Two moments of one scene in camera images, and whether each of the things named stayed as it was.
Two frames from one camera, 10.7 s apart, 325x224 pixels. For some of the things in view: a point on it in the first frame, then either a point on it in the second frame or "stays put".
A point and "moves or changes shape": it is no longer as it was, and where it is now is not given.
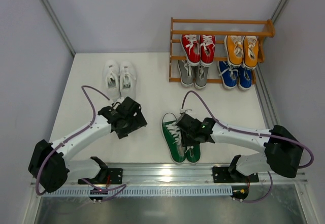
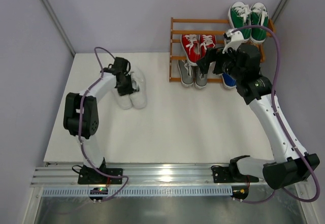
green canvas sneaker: (193, 154) -> (259, 16)
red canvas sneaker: (207, 49) stays put
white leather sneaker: (127, 80) moves or changes shape
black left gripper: (138, 122) -> (126, 86)
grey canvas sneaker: (187, 73) stays put
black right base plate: (222, 174) stays put
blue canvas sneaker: (228, 73) stays put
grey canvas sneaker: (201, 73) stays put
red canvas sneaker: (191, 44) stays put
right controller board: (239, 192) stays put
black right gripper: (186, 123) -> (218, 62)
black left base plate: (109, 176) stays put
